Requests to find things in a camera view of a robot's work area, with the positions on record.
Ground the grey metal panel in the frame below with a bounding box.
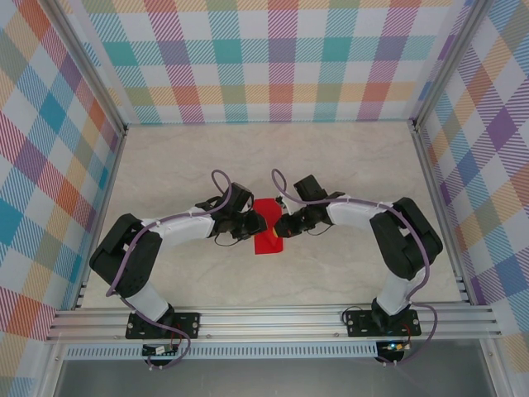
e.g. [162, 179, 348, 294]
[53, 357, 497, 397]

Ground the aluminium frame post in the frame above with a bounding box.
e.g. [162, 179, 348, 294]
[411, 0, 493, 133]
[39, 0, 129, 137]

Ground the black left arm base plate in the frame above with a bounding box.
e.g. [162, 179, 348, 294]
[126, 312, 202, 340]

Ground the aluminium mounting rail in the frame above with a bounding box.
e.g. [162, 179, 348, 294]
[45, 304, 503, 342]

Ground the aluminium right side rail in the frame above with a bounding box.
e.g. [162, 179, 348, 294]
[411, 123, 474, 307]

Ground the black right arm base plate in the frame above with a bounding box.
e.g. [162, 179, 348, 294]
[346, 309, 422, 338]

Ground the slotted grey cable duct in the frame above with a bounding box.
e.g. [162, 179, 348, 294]
[61, 342, 379, 360]

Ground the aluminium left frame post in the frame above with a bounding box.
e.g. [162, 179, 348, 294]
[39, 0, 129, 137]

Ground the left small circuit board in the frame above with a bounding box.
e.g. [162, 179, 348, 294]
[142, 345, 179, 357]

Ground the aluminium right frame post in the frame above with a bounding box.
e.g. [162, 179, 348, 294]
[411, 0, 493, 133]

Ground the aluminium left side rail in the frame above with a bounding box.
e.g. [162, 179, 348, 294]
[72, 126, 129, 311]

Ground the red paper sheet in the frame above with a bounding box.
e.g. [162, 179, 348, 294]
[252, 198, 286, 256]

